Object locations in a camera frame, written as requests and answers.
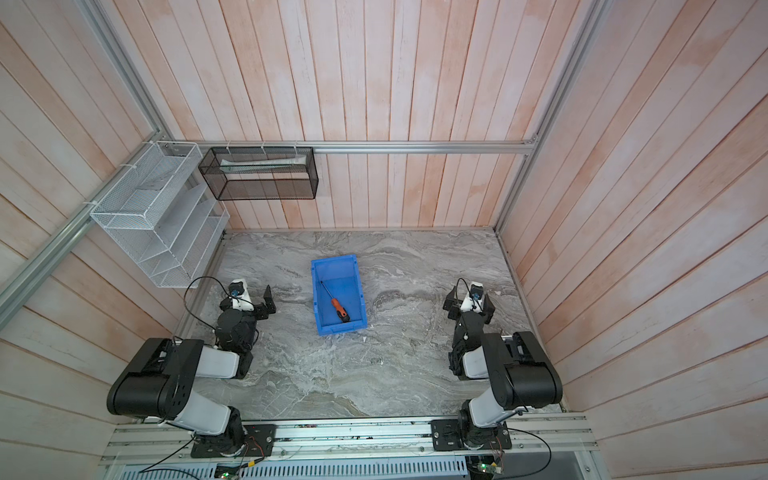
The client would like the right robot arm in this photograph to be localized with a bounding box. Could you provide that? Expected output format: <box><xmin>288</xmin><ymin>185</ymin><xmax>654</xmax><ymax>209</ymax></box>
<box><xmin>443</xmin><ymin>279</ymin><xmax>563</xmax><ymax>449</ymax></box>

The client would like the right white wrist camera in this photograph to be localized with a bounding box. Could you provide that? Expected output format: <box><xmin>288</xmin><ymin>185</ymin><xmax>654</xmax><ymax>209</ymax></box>
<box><xmin>461</xmin><ymin>282</ymin><xmax>485</xmax><ymax>314</ymax></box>

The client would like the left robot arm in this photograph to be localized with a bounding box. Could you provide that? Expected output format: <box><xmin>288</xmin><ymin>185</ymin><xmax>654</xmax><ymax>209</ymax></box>
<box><xmin>106</xmin><ymin>279</ymin><xmax>276</xmax><ymax>457</ymax></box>

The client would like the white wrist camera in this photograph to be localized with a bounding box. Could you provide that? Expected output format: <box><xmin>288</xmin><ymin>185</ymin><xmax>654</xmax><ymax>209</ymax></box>
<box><xmin>224</xmin><ymin>279</ymin><xmax>255</xmax><ymax>311</ymax></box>
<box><xmin>461</xmin><ymin>282</ymin><xmax>485</xmax><ymax>314</ymax></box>

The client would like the orange black handled screwdriver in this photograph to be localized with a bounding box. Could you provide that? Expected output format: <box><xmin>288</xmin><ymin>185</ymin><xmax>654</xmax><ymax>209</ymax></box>
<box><xmin>320</xmin><ymin>281</ymin><xmax>350</xmax><ymax>323</ymax></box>

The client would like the aluminium mounting rail base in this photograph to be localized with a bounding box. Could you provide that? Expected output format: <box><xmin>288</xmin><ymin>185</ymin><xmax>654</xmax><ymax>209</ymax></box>
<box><xmin>100</xmin><ymin>413</ymin><xmax>598</xmax><ymax>466</ymax></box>

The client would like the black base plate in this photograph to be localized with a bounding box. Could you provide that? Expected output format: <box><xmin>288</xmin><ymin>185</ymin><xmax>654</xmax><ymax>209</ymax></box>
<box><xmin>190</xmin><ymin>424</ymin><xmax>277</xmax><ymax>459</ymax></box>
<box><xmin>430</xmin><ymin>419</ymin><xmax>512</xmax><ymax>452</ymax></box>

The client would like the white ventilation grille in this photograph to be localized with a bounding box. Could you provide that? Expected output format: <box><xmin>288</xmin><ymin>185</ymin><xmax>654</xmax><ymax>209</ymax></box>
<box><xmin>116</xmin><ymin>455</ymin><xmax>469</xmax><ymax>479</ymax></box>

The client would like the blue plastic bin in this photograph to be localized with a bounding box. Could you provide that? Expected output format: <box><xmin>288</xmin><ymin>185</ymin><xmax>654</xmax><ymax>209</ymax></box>
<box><xmin>311</xmin><ymin>255</ymin><xmax>368</xmax><ymax>336</ymax></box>

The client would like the left aluminium wall rail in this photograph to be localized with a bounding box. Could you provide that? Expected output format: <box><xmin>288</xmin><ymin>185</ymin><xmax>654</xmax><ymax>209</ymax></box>
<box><xmin>1</xmin><ymin>132</ymin><xmax>167</xmax><ymax>329</ymax></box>

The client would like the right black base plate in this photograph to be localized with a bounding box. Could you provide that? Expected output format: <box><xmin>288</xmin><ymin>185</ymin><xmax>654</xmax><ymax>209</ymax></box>
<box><xmin>430</xmin><ymin>419</ymin><xmax>512</xmax><ymax>452</ymax></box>

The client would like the white wire mesh shelf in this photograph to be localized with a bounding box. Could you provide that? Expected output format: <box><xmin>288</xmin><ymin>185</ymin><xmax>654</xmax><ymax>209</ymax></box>
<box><xmin>91</xmin><ymin>141</ymin><xmax>229</xmax><ymax>289</ymax></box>

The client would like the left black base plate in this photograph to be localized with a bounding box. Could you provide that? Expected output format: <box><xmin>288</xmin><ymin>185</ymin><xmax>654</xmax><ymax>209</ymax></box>
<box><xmin>190</xmin><ymin>424</ymin><xmax>277</xmax><ymax>459</ymax></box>

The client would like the horizontal aluminium wall rail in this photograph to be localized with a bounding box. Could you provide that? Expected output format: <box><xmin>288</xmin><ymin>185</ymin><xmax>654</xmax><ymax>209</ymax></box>
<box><xmin>167</xmin><ymin>140</ymin><xmax>536</xmax><ymax>154</ymax></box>

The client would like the black wire mesh basket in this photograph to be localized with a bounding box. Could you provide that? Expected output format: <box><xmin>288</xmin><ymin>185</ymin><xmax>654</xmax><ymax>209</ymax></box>
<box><xmin>198</xmin><ymin>146</ymin><xmax>319</xmax><ymax>201</ymax></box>

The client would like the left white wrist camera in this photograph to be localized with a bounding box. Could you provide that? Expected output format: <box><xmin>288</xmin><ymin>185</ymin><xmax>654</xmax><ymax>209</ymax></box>
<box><xmin>224</xmin><ymin>279</ymin><xmax>255</xmax><ymax>311</ymax></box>

